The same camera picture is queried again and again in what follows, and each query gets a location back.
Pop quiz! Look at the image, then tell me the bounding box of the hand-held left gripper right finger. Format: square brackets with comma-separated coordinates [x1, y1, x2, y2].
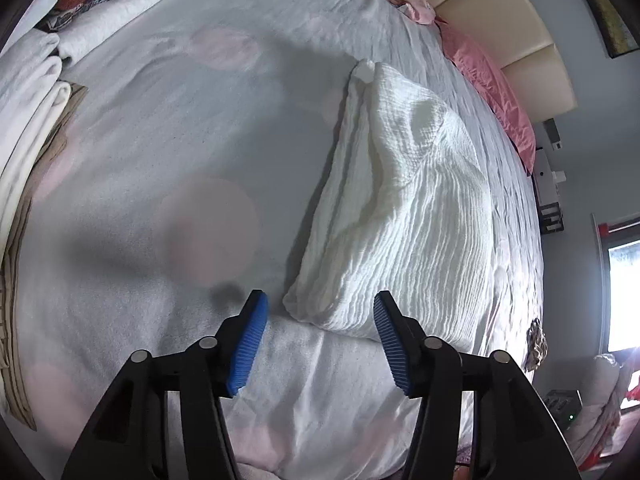
[373, 290, 583, 480]

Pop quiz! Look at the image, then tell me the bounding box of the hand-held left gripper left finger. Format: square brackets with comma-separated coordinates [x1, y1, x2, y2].
[60, 289, 269, 480]

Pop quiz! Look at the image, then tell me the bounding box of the white crinkled garment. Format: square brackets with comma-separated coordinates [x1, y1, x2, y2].
[282, 58, 496, 353]

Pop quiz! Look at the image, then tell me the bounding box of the beige crumpled garment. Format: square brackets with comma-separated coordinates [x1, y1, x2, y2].
[522, 317, 549, 373]

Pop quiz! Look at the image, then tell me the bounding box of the black electronic box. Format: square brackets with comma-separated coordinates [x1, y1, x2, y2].
[542, 389, 583, 423]

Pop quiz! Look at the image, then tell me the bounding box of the black and white nightstand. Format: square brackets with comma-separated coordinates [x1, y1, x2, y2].
[531, 145, 566, 235]

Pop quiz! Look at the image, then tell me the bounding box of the grey pink-dotted blanket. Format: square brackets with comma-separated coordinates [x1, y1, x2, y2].
[0, 0, 546, 480]

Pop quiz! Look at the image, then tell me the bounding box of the beige folded garment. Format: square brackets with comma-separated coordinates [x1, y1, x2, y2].
[0, 82, 90, 431]

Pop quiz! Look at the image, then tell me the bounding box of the window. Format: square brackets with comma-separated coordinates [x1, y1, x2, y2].
[605, 237, 640, 353]

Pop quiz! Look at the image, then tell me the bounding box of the cream folded garment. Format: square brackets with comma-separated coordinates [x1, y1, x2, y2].
[0, 82, 72, 261]

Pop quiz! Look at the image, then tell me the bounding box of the white folded towel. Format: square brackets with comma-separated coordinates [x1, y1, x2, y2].
[0, 30, 63, 126]

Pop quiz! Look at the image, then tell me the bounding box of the white folded cloth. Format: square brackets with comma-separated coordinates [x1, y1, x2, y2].
[55, 0, 211, 63]

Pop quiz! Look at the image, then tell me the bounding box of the beige padded headboard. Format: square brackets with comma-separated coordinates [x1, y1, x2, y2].
[390, 0, 578, 123]

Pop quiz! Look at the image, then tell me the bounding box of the dark wall picture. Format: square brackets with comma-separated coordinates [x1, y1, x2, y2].
[567, 0, 640, 59]

